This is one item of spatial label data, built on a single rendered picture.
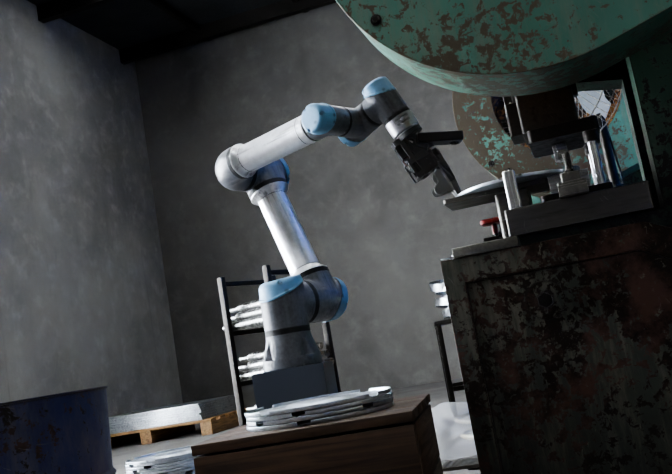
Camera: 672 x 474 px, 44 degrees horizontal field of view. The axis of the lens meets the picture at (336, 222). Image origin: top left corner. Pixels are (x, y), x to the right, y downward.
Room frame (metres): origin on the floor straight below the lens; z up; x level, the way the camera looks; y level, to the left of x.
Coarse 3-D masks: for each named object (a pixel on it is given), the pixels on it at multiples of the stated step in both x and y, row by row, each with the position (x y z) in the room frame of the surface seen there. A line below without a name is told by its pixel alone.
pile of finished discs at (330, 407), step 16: (304, 400) 1.82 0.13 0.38; (320, 400) 1.63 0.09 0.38; (336, 400) 1.54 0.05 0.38; (352, 400) 1.55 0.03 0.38; (368, 400) 1.57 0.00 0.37; (384, 400) 1.61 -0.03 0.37; (256, 416) 1.59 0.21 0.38; (272, 416) 1.56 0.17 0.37; (288, 416) 1.55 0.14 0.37; (304, 416) 1.54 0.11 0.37; (320, 416) 1.54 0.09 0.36; (336, 416) 1.54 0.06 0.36; (352, 416) 1.55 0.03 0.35
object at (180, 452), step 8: (176, 448) 2.83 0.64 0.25; (184, 448) 2.83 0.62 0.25; (144, 456) 2.78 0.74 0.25; (152, 456) 2.74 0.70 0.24; (160, 456) 2.64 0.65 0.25; (168, 456) 2.63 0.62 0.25; (176, 456) 2.55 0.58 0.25; (184, 456) 2.56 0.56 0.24; (128, 464) 2.61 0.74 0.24; (136, 464) 2.58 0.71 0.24
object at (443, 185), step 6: (438, 174) 2.03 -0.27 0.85; (444, 174) 2.03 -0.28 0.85; (438, 180) 2.03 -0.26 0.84; (444, 180) 2.03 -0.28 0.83; (456, 180) 2.03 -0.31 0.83; (438, 186) 2.03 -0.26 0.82; (444, 186) 2.03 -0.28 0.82; (450, 186) 2.03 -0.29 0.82; (456, 186) 2.03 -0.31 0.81; (438, 192) 2.03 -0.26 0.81; (444, 192) 2.03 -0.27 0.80; (456, 192) 2.03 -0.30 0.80
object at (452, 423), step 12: (432, 408) 3.47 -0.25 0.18; (444, 408) 3.33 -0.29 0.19; (456, 408) 3.28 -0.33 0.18; (444, 420) 3.25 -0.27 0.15; (456, 420) 3.25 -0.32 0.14; (468, 420) 3.21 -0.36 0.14; (444, 432) 3.18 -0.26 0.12; (456, 432) 3.17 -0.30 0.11; (468, 432) 3.16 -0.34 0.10; (444, 444) 3.19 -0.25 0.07; (456, 444) 3.20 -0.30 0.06; (468, 444) 3.20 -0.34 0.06; (444, 456) 3.27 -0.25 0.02; (456, 456) 3.28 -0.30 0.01; (468, 456) 3.29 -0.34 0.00
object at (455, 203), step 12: (540, 180) 1.92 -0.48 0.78; (480, 192) 1.96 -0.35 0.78; (492, 192) 1.95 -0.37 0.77; (504, 192) 1.96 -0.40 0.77; (528, 192) 1.96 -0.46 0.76; (444, 204) 1.99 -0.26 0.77; (456, 204) 2.02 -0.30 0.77; (468, 204) 2.05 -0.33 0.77; (480, 204) 2.09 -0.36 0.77; (504, 204) 1.97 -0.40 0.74; (528, 204) 1.95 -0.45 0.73; (504, 216) 1.97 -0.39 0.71; (504, 228) 1.97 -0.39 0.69
